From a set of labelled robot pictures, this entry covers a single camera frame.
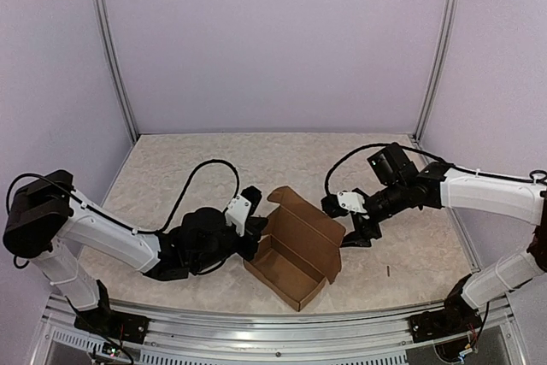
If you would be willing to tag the front aluminium frame rail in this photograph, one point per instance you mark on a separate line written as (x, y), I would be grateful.
(182, 336)

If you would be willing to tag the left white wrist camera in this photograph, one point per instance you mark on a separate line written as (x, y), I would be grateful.
(241, 207)

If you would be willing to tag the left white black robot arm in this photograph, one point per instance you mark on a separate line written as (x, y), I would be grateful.
(43, 214)

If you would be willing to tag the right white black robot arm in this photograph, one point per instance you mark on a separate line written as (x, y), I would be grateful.
(444, 185)

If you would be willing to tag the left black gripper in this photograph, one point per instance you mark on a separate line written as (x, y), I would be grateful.
(255, 226)

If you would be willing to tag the right aluminium frame post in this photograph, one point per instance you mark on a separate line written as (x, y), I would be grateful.
(442, 47)

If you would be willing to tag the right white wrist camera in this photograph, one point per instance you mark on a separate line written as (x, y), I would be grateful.
(343, 203)

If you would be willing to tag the left aluminium frame post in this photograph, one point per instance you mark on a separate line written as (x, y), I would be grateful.
(128, 117)

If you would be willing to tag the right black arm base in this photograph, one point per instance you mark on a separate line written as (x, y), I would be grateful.
(443, 323)

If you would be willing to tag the brown cardboard paper box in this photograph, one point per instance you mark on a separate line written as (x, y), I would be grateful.
(300, 251)

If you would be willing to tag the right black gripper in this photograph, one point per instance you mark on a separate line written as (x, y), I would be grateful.
(359, 238)

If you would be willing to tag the aluminium frame post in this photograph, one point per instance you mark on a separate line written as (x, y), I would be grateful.
(442, 47)
(128, 117)

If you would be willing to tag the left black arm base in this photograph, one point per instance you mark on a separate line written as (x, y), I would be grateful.
(113, 324)

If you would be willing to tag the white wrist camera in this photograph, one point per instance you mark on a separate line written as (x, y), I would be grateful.
(241, 207)
(343, 203)

